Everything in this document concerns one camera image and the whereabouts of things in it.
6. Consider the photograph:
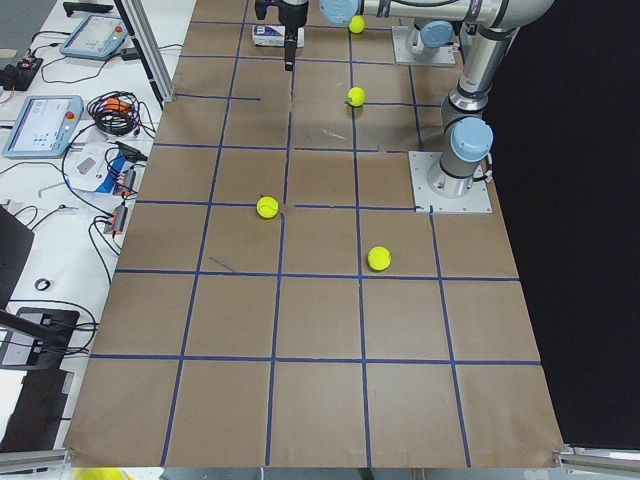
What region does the coiled black cable bundle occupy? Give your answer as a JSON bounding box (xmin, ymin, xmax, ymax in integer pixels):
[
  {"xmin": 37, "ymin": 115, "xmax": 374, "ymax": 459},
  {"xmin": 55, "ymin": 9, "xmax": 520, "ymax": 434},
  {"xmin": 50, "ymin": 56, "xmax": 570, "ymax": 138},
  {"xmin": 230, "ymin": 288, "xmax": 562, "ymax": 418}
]
[{"xmin": 87, "ymin": 91, "xmax": 156, "ymax": 139}]

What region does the orange grey connector box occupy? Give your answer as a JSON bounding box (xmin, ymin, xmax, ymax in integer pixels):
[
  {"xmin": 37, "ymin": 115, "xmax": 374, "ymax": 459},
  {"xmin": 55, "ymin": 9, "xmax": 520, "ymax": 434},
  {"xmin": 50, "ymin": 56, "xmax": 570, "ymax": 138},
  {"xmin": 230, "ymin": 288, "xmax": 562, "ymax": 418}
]
[{"xmin": 103, "ymin": 204, "xmax": 129, "ymax": 237}]

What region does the tennis ball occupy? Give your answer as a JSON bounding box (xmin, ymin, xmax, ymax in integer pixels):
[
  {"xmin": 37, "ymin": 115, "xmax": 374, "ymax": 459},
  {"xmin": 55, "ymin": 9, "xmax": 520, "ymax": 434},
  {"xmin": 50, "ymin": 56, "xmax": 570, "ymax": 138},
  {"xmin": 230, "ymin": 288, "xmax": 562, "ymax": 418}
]
[
  {"xmin": 347, "ymin": 86, "xmax": 367, "ymax": 108},
  {"xmin": 256, "ymin": 196, "xmax": 280, "ymax": 219},
  {"xmin": 348, "ymin": 15, "xmax": 366, "ymax": 35},
  {"xmin": 367, "ymin": 245, "xmax": 392, "ymax": 272}
]

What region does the tennis ball lower right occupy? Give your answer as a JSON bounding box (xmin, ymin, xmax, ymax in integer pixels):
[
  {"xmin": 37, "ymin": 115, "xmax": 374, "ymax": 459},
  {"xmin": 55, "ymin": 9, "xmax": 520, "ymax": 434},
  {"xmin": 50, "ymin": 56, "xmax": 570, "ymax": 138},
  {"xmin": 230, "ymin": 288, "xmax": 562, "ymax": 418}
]
[{"xmin": 367, "ymin": 245, "xmax": 392, "ymax": 272}]

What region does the tennis ball far top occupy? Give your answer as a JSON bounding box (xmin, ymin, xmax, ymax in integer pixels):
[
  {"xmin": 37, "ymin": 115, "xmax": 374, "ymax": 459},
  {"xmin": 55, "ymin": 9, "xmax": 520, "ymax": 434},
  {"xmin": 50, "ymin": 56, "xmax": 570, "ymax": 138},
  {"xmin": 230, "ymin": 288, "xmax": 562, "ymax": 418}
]
[{"xmin": 348, "ymin": 15, "xmax": 366, "ymax": 35}]

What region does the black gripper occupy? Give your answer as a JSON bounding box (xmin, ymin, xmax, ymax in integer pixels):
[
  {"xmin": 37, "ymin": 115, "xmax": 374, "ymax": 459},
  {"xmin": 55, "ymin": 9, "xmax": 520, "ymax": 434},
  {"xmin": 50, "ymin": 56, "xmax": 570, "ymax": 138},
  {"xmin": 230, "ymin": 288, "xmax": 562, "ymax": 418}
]
[{"xmin": 254, "ymin": 0, "xmax": 309, "ymax": 71}]

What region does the tennis ball centre left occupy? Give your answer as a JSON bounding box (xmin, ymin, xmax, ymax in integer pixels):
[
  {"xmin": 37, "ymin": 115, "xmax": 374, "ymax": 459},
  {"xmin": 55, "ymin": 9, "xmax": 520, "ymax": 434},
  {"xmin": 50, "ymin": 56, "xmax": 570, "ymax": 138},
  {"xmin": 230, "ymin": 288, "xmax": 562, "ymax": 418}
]
[{"xmin": 256, "ymin": 196, "xmax": 280, "ymax": 219}]

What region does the aluminium frame post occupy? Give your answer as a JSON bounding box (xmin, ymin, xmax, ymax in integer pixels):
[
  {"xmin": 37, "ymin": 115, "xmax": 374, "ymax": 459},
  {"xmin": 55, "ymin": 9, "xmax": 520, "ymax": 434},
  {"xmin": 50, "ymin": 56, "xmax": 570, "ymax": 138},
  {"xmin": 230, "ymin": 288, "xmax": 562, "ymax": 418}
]
[{"xmin": 114, "ymin": 0, "xmax": 175, "ymax": 108}]

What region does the white tennis ball can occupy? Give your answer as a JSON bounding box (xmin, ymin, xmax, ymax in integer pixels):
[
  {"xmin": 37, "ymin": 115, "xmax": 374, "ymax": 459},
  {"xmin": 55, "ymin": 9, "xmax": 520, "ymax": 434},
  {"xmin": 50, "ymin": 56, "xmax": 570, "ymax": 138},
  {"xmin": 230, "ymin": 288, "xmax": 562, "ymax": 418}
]
[{"xmin": 251, "ymin": 24, "xmax": 285, "ymax": 48}]

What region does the brown paper mat blue grid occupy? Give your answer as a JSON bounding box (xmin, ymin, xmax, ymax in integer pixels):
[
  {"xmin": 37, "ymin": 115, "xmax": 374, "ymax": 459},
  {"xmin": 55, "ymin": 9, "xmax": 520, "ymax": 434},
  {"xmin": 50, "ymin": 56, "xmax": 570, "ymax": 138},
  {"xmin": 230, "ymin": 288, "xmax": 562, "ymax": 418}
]
[{"xmin": 65, "ymin": 1, "xmax": 563, "ymax": 468}]

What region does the teach pendant upper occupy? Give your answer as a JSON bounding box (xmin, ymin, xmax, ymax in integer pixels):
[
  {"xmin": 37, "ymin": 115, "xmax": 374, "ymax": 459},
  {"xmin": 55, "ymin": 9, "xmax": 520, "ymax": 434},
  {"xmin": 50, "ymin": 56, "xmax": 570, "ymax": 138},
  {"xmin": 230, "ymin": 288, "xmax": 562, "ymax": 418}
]
[{"xmin": 59, "ymin": 14, "xmax": 128, "ymax": 61}]

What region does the teach pendant lower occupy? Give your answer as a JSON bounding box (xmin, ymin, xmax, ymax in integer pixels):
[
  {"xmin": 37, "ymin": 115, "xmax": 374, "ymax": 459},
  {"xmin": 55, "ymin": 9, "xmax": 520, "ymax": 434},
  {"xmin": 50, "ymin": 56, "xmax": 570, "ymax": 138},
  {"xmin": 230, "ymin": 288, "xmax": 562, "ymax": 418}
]
[{"xmin": 2, "ymin": 95, "xmax": 84, "ymax": 159}]

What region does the black monitor corner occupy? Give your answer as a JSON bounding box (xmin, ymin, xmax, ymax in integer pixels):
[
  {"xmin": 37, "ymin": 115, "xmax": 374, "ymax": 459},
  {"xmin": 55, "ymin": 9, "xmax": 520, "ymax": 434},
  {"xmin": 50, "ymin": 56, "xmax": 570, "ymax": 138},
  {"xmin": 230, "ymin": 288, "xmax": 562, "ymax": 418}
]
[{"xmin": 0, "ymin": 208, "xmax": 34, "ymax": 309}]

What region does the tennis ball upper middle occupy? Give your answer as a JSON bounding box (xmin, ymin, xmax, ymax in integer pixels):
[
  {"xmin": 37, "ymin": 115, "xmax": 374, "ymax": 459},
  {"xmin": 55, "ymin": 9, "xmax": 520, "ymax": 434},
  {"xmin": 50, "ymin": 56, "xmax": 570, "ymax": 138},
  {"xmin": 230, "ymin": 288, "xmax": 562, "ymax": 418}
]
[{"xmin": 347, "ymin": 86, "xmax": 367, "ymax": 108}]

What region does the teach pendant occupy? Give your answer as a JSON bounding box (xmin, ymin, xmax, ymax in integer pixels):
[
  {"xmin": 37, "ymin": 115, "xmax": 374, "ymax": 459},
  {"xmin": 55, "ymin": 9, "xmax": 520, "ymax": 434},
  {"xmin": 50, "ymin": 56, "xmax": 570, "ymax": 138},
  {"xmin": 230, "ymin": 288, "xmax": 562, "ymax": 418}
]
[
  {"xmin": 2, "ymin": 95, "xmax": 84, "ymax": 159},
  {"xmin": 59, "ymin": 14, "xmax": 128, "ymax": 61}
]

